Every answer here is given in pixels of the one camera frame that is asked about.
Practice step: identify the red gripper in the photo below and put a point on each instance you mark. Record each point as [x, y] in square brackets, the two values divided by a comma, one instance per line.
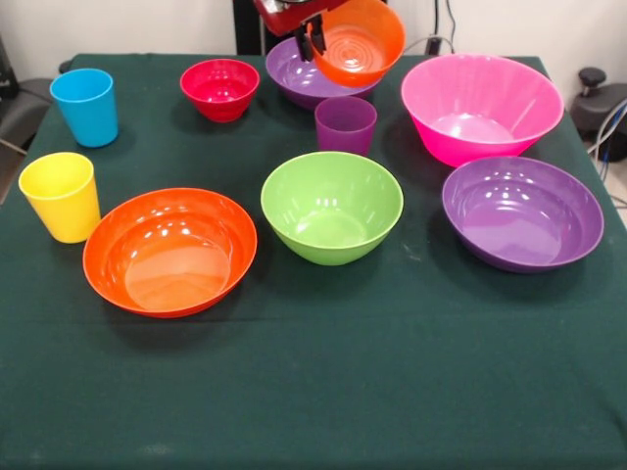
[289, 17]

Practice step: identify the purple bowl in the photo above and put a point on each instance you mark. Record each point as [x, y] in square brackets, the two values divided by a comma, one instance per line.
[519, 225]
[294, 78]

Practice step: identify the small orange bowl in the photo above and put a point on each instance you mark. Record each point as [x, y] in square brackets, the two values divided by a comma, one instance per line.
[362, 49]

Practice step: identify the purple plastic cup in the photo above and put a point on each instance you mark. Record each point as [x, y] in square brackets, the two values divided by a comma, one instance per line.
[343, 137]

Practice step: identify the small red bowl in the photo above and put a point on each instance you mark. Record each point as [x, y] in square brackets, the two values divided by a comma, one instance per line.
[220, 100]

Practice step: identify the large pink bowl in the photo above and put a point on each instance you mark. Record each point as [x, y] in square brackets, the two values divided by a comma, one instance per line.
[480, 142]

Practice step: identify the green bowl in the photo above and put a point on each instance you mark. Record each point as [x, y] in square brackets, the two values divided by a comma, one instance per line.
[328, 240]

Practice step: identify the blue plastic cup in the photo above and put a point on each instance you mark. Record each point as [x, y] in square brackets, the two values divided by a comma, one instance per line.
[90, 122]

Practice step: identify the large orange bowl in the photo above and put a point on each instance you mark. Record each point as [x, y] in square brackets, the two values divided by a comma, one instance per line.
[166, 254]

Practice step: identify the black equipment with knob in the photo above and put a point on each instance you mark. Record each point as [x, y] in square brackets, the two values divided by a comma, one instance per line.
[595, 112]

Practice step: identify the black chair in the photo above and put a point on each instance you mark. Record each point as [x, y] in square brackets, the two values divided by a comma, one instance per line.
[22, 112]

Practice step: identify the yellow plastic cup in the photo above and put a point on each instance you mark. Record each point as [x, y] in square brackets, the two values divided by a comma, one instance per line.
[61, 215]

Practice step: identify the dark green table cloth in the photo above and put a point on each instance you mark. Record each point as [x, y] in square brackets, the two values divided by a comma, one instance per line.
[313, 367]

